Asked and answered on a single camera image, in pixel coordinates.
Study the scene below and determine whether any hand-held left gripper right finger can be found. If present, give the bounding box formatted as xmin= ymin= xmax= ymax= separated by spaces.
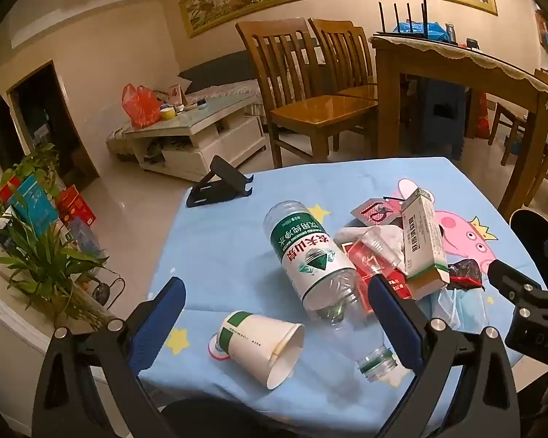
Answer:
xmin=368 ymin=274 xmax=521 ymax=438

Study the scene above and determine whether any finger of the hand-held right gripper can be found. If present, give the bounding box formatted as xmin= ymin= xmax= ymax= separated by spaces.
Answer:
xmin=486 ymin=259 xmax=544 ymax=304

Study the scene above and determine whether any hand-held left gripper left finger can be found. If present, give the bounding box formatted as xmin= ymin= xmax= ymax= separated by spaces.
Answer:
xmin=32 ymin=277 xmax=188 ymax=438

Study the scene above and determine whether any white green paper cup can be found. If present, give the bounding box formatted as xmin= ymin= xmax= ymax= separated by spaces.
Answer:
xmin=209 ymin=311 xmax=306 ymax=390

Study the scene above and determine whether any clear plastic water bottle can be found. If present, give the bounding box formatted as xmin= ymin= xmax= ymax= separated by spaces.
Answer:
xmin=263 ymin=200 xmax=399 ymax=383

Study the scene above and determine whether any black red wrapper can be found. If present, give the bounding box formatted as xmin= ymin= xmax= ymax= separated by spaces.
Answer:
xmin=445 ymin=259 xmax=485 ymax=292

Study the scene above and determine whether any blue face mask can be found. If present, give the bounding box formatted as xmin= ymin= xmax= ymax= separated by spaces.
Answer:
xmin=420 ymin=285 xmax=489 ymax=329

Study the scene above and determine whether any blue cartoon tablecloth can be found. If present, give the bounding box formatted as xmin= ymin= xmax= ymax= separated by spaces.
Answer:
xmin=137 ymin=157 xmax=548 ymax=438

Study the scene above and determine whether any white green carton box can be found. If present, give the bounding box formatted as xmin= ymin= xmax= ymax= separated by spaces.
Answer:
xmin=401 ymin=187 xmax=450 ymax=301

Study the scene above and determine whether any green potted plant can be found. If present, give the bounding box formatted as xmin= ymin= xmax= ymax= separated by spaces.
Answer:
xmin=0 ymin=143 xmax=119 ymax=324

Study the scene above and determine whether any red gift box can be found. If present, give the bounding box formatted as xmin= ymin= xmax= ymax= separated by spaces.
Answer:
xmin=57 ymin=185 xmax=96 ymax=226

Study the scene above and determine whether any black phone stand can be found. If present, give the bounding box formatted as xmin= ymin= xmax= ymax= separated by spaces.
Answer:
xmin=186 ymin=155 xmax=254 ymax=209

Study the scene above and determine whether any red bag under table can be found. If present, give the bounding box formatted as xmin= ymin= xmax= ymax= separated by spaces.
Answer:
xmin=472 ymin=93 xmax=491 ymax=140

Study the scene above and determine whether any blue gift box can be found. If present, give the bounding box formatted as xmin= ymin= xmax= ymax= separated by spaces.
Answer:
xmin=11 ymin=176 xmax=59 ymax=238

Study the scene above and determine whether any blue plastic stool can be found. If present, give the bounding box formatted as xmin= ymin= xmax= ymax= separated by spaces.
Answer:
xmin=411 ymin=77 xmax=467 ymax=160

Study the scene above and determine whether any white glass coffee table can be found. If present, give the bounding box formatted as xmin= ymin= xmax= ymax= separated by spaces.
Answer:
xmin=124 ymin=93 xmax=268 ymax=182

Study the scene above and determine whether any wooden dining table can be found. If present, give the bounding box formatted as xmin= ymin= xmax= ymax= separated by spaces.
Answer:
xmin=370 ymin=35 xmax=548 ymax=220

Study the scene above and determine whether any red plastic bag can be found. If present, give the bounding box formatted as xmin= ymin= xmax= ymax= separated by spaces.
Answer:
xmin=121 ymin=83 xmax=165 ymax=128

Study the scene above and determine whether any lace table cover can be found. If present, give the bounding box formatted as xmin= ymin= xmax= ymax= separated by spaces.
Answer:
xmin=372 ymin=36 xmax=548 ymax=96

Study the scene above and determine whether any black television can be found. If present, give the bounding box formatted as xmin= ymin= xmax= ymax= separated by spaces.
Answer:
xmin=0 ymin=80 xmax=26 ymax=172

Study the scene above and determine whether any blue plastic bag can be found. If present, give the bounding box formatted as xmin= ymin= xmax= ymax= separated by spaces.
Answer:
xmin=395 ymin=22 xmax=448 ymax=43

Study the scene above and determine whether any grey sofa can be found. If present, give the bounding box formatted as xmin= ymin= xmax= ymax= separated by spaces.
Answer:
xmin=107 ymin=50 xmax=263 ymax=151

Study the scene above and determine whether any black router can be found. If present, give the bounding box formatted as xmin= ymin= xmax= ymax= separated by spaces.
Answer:
xmin=375 ymin=1 xmax=430 ymax=39

